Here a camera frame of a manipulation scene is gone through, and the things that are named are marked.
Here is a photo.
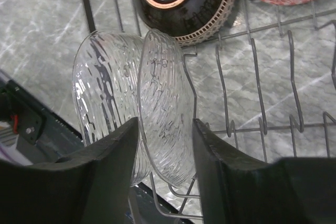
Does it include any black bowl gold rim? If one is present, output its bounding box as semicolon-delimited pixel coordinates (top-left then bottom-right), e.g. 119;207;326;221
134;0;235;46

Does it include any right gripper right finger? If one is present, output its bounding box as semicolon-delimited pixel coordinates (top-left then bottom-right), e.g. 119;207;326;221
193;119;335;223

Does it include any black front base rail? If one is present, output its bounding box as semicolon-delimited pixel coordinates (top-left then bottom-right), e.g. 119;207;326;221
1;71;190;223

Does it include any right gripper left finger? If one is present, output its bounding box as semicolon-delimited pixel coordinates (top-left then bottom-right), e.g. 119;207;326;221
1;118;138;223

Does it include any black wire dish rack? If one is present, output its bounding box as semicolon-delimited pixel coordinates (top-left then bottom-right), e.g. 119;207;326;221
75;0;336;221

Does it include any clear glass plate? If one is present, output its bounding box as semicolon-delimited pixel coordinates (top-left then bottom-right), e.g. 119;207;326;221
138;29;195;188
71;30;153;187

